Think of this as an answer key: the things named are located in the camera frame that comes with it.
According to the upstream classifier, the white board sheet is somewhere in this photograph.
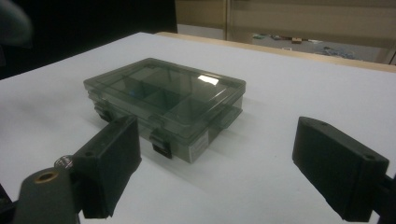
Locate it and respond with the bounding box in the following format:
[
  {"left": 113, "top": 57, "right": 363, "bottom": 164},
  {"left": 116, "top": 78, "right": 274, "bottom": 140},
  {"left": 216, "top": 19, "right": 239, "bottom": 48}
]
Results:
[{"left": 0, "top": 32, "right": 396, "bottom": 224}]

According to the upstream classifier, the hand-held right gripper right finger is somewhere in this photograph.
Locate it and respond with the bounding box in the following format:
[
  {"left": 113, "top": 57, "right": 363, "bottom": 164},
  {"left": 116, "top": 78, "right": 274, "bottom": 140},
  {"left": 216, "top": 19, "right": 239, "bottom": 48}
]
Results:
[{"left": 291, "top": 116, "right": 390, "bottom": 223}]

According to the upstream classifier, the beige wooden shelf unit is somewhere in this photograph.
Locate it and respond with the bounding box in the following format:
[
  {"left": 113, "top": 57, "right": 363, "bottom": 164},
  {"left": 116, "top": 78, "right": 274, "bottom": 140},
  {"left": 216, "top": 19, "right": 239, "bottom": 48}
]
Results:
[{"left": 174, "top": 0, "right": 396, "bottom": 64}]

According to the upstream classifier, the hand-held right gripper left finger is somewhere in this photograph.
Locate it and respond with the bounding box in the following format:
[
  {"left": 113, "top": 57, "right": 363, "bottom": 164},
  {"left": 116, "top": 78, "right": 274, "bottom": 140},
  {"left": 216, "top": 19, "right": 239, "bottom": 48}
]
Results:
[{"left": 72, "top": 115, "right": 143, "bottom": 218}]

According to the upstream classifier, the grey translucent plastic organizer box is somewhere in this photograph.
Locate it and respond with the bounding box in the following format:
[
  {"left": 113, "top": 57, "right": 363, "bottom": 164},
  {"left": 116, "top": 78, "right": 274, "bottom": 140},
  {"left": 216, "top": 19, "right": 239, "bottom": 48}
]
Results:
[{"left": 83, "top": 57, "right": 247, "bottom": 164}]

